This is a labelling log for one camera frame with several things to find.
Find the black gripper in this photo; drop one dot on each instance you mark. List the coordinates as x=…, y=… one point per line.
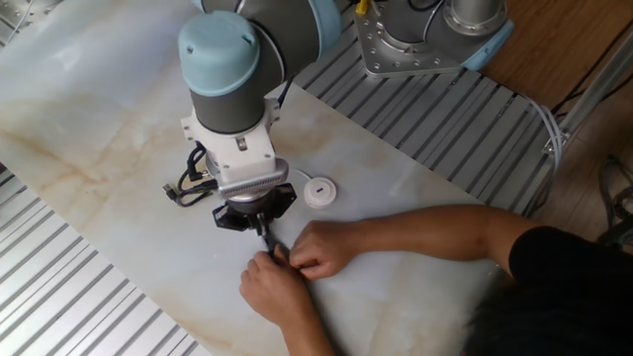
x=254, y=205

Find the dark grey USB docking station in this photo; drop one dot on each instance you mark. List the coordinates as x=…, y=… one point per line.
x=269, y=242

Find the white round USB hub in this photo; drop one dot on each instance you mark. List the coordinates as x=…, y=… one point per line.
x=320, y=192

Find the person's left forearm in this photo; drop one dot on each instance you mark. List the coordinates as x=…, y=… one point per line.
x=306, y=341

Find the person's right forearm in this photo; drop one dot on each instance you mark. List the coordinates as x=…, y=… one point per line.
x=435, y=232

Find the silver grey UR5 robot arm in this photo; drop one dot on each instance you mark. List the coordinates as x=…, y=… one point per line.
x=227, y=59

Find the person's right hand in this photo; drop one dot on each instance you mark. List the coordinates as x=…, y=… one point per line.
x=321, y=247

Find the person's left hand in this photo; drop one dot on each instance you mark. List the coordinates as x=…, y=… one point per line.
x=274, y=292

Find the yellow connector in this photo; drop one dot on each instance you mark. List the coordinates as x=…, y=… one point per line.
x=362, y=7

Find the silver plate with screws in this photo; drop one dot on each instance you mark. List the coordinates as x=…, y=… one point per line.
x=44, y=7

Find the black shirt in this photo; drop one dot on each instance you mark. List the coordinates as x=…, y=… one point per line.
x=578, y=262

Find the black chair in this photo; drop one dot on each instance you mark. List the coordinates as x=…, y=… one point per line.
x=618, y=207

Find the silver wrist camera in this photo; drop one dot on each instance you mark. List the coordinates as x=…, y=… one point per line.
x=254, y=184

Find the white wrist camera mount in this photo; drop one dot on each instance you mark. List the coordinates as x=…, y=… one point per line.
x=237, y=148

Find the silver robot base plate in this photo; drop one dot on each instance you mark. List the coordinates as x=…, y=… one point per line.
x=395, y=62

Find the aluminium frame post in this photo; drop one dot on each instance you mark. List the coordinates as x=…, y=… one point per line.
x=593, y=91

